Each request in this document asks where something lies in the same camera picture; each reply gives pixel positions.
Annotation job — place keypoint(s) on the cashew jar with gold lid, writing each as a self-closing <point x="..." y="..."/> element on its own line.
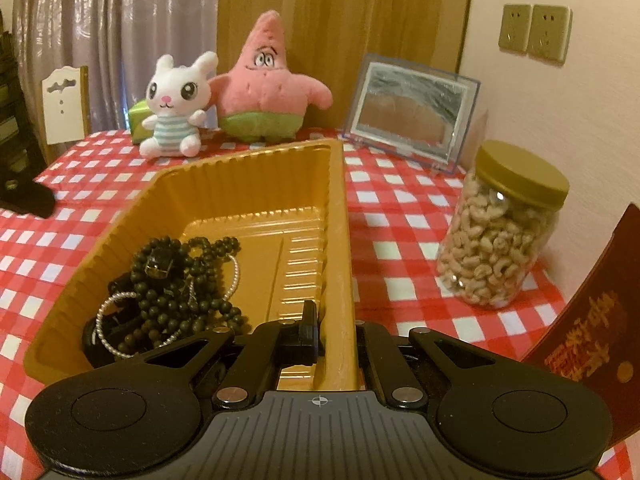
<point x="495" y="245"/>

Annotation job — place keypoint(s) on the black folding rack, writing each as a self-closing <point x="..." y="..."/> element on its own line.
<point x="12" y="110"/>

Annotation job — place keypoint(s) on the white wooden chair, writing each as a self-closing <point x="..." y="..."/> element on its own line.
<point x="62" y="115"/>

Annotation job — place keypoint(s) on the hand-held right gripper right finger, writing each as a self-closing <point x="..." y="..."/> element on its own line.
<point x="367" y="350"/>

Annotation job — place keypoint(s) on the grey patterned curtain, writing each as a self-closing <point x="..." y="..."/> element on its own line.
<point x="125" y="20"/>

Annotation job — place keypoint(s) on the beige wall socket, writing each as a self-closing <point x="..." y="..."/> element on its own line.
<point x="515" y="27"/>
<point x="550" y="32"/>

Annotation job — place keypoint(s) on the clear picture frame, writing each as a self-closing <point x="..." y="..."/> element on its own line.
<point x="410" y="105"/>

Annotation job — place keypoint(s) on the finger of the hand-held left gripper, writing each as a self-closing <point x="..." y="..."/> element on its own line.
<point x="30" y="200"/>

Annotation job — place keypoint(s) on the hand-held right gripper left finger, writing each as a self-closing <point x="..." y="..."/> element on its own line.
<point x="309" y="340"/>

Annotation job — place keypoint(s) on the red white checkered tablecloth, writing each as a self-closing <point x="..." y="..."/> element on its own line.
<point x="400" y="240"/>

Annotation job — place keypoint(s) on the white bunny plush toy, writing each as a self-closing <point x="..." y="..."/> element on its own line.
<point x="172" y="95"/>

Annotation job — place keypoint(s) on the green tissue box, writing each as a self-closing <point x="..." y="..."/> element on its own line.
<point x="139" y="122"/>

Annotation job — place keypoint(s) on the brown wooden panel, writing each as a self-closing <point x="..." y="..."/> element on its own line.
<point x="350" y="10"/>

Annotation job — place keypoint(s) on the yellow plastic tray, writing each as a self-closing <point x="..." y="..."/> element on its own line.
<point x="240" y="190"/>

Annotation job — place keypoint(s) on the dark red gift bag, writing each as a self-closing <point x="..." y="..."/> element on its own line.
<point x="595" y="340"/>

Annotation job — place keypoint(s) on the black scissors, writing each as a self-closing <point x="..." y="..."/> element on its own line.
<point x="100" y="345"/>

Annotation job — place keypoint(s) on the pink starfish plush toy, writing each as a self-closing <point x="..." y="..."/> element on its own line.
<point x="265" y="90"/>

